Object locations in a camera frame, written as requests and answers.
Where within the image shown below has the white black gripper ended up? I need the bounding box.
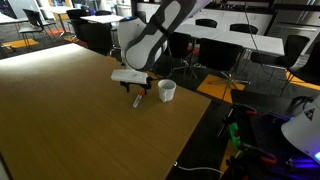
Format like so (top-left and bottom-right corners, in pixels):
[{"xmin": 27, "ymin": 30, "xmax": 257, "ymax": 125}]
[{"xmin": 111, "ymin": 69, "xmax": 151, "ymax": 95}]

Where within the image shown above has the red and white marker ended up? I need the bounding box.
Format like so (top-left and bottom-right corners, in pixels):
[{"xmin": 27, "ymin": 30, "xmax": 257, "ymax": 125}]
[{"xmin": 133, "ymin": 90, "xmax": 144, "ymax": 108}]

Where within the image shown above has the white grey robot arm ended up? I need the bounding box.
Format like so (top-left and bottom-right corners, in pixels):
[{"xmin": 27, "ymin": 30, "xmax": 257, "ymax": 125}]
[{"xmin": 111, "ymin": 0, "xmax": 211, "ymax": 91}]

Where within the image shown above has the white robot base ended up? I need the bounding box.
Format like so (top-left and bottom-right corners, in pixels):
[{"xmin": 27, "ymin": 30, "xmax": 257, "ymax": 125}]
[{"xmin": 281, "ymin": 96, "xmax": 320, "ymax": 164}]

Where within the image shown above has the white ceramic mug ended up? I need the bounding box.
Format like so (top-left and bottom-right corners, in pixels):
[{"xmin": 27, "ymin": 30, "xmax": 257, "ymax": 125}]
[{"xmin": 158, "ymin": 79, "xmax": 177, "ymax": 102}]

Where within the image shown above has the black chair front left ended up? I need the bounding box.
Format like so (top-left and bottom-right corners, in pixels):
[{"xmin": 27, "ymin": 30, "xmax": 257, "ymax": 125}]
[{"xmin": 164, "ymin": 32, "xmax": 194, "ymax": 77}]

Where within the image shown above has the black chair by square table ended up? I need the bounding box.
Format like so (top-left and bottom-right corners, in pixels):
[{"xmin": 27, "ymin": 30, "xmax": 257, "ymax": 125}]
[{"xmin": 80, "ymin": 23, "xmax": 114, "ymax": 56}]

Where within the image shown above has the white square table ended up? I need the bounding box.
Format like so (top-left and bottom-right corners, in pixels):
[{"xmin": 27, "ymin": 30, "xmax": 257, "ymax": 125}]
[{"xmin": 82, "ymin": 15, "xmax": 122, "ymax": 24}]

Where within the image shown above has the black chair front middle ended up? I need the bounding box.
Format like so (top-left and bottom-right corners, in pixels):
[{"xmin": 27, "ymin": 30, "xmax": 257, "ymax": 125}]
[{"xmin": 197, "ymin": 37, "xmax": 251, "ymax": 101}]

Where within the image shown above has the black chair back middle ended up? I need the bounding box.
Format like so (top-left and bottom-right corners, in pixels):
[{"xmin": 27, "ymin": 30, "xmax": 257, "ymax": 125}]
[{"xmin": 195, "ymin": 19, "xmax": 217, "ymax": 28}]

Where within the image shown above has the green clamp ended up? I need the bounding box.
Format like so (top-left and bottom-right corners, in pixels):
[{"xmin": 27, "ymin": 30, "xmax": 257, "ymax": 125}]
[{"xmin": 229, "ymin": 123, "xmax": 241, "ymax": 149}]

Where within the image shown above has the black chair back right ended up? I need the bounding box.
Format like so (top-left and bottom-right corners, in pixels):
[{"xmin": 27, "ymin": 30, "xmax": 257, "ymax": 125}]
[{"xmin": 229, "ymin": 23, "xmax": 258, "ymax": 34}]

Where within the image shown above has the black chair far left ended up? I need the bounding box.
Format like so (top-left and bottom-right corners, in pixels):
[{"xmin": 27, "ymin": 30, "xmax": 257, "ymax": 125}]
[{"xmin": 19, "ymin": 9, "xmax": 53, "ymax": 51}]

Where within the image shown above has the long white table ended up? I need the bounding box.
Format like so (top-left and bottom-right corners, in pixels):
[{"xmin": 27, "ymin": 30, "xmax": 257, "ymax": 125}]
[{"xmin": 176, "ymin": 24, "xmax": 284, "ymax": 56}]

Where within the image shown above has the black chair far right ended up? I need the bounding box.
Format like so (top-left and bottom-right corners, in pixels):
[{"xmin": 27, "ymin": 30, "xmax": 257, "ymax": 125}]
[{"xmin": 281, "ymin": 42, "xmax": 320, "ymax": 94}]

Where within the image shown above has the white cable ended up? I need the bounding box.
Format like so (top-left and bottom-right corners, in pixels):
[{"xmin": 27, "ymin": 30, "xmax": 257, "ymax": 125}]
[{"xmin": 173, "ymin": 161, "xmax": 224, "ymax": 176}]

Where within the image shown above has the hanging black cable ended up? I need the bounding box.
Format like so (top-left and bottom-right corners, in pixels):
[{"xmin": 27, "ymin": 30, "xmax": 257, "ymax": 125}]
[{"xmin": 244, "ymin": 0, "xmax": 288, "ymax": 82}]

